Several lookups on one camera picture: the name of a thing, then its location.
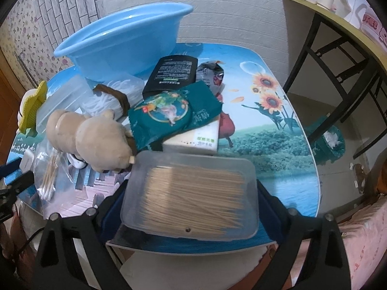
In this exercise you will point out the small white box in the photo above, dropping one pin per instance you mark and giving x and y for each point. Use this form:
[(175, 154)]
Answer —
[(28, 160)]

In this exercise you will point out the pink printed bedding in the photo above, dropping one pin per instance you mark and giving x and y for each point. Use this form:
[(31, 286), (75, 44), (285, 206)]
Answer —
[(365, 247)]

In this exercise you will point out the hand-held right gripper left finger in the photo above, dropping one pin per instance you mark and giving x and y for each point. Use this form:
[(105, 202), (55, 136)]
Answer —
[(110, 220)]

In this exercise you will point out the clear plastic container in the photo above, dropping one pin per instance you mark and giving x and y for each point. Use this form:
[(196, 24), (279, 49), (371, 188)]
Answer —
[(63, 96)]

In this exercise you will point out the silver snack packet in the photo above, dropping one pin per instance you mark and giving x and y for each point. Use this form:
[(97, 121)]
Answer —
[(211, 77)]

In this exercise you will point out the green trash bin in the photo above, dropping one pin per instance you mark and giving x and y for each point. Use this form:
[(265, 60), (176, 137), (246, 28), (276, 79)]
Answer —
[(328, 148)]

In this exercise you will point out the pink printed box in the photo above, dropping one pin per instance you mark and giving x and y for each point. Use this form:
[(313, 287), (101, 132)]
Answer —
[(365, 15)]

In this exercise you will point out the green printed packet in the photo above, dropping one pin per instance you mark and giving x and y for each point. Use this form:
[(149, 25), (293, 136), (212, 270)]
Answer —
[(163, 111)]

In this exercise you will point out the black bottle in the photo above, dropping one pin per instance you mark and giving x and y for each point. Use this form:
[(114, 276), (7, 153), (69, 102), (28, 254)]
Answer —
[(172, 72)]

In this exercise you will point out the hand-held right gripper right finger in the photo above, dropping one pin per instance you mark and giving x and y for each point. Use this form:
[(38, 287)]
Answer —
[(272, 205)]

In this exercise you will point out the yellow white toy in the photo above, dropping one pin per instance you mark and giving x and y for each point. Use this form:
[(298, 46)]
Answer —
[(33, 108)]

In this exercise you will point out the cotton swab bag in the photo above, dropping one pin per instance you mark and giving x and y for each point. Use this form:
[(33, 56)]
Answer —
[(50, 175)]

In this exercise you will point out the beige plush toy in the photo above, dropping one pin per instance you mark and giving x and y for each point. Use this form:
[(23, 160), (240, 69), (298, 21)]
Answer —
[(96, 145)]

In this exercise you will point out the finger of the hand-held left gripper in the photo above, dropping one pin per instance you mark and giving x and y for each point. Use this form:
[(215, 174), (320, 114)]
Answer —
[(15, 181), (6, 205)]

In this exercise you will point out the white bundle with brown band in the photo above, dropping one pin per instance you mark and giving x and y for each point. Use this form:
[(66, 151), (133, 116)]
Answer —
[(105, 99)]

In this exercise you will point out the yellow top side table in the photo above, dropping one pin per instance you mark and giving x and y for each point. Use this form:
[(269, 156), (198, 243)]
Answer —
[(332, 15)]

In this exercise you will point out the brown wooden door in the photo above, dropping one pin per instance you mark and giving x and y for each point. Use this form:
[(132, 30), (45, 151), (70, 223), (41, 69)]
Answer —
[(7, 96)]

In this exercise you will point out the blue plastic basin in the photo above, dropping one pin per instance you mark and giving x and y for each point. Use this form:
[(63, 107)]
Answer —
[(121, 45)]

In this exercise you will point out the white yellow tissue pack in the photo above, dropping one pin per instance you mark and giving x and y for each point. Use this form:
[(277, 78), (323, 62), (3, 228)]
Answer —
[(199, 139)]

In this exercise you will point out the clear toothpick box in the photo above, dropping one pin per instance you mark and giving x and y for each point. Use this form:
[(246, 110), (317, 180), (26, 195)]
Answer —
[(193, 193)]

